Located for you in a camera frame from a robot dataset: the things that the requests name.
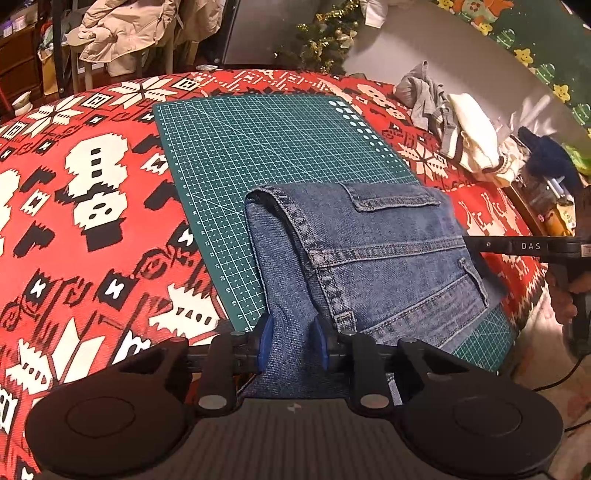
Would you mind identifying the beige coat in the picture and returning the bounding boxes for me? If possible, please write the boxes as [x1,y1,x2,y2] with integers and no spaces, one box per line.
[76,0,227,77]

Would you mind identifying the blue denim jeans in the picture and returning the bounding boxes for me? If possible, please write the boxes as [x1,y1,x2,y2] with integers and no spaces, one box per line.
[242,181,509,400]

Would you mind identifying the green cutting mat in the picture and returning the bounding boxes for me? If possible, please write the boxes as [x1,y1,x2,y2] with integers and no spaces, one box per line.
[152,95,515,374]

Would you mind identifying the red patterned blanket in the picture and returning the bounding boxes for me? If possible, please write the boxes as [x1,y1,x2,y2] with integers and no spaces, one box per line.
[0,68,550,480]

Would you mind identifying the white hanging cloth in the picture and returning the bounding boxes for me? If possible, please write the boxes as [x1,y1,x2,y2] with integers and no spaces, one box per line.
[360,0,393,28]

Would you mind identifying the small Christmas tree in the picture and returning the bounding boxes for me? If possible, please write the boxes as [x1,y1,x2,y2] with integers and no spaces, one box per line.
[274,0,363,75]

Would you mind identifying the green Christmas wall banner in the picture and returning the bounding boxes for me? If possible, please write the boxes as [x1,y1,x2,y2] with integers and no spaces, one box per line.
[429,0,591,130]

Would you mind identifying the person's right hand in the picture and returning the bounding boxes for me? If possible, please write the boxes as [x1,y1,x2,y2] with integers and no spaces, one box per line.
[547,264,578,328]

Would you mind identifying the pink fluffy robe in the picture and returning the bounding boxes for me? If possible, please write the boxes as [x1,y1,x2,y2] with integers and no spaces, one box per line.
[508,318,591,480]

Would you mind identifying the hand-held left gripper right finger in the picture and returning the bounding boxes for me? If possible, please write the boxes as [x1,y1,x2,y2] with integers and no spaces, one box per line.
[314,316,469,416]

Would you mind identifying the navy blue garment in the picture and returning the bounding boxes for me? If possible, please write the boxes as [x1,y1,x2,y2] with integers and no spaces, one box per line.
[517,127,585,192]

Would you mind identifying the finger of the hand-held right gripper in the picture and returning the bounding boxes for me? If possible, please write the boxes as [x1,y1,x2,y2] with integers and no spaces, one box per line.
[462,235,512,256]

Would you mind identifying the chair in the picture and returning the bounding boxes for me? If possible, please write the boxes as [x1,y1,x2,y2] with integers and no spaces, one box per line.
[69,41,148,88]

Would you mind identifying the black cable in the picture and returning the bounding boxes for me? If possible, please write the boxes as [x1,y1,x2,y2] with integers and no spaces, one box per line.
[522,355,591,435]

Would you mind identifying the grey refrigerator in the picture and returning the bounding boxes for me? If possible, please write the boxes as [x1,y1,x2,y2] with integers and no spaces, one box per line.
[222,0,333,68]

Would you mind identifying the cardboard box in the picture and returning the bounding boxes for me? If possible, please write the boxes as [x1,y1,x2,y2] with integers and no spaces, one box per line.
[39,48,62,96]

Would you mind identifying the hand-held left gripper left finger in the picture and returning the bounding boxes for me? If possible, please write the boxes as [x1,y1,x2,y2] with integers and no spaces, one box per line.
[117,314,274,418]

